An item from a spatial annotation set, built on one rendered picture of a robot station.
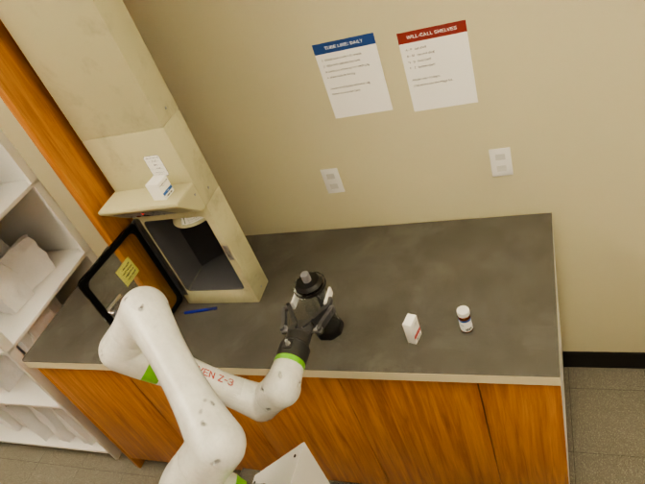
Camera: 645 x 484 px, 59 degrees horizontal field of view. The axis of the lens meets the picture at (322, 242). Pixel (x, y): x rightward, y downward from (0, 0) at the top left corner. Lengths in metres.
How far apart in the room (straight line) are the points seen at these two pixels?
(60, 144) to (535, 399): 1.65
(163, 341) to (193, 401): 0.18
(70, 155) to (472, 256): 1.38
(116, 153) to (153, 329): 0.69
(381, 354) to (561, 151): 0.90
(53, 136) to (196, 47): 0.56
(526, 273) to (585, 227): 0.40
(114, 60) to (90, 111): 0.22
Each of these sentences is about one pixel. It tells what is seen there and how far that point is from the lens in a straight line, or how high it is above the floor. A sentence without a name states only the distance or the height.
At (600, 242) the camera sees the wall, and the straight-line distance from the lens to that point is 2.33.
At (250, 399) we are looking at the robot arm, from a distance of 1.69.
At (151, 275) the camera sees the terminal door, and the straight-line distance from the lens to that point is 2.16.
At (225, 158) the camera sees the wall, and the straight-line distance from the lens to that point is 2.33.
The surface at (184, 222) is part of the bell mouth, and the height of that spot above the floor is 1.34.
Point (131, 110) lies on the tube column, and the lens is 1.80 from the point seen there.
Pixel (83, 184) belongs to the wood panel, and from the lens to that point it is 2.03.
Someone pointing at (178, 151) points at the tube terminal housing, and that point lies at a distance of 1.82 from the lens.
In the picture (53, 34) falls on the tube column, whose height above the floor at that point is 2.04.
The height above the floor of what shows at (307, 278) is 1.20.
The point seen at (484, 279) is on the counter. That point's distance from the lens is 1.96.
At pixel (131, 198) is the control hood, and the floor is 1.51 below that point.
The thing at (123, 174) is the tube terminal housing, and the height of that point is 1.57.
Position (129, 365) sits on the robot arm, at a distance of 1.62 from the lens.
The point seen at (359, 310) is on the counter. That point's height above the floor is 0.94.
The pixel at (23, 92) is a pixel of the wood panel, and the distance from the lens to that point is 1.94.
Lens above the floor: 2.34
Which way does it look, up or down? 37 degrees down
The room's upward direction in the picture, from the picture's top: 22 degrees counter-clockwise
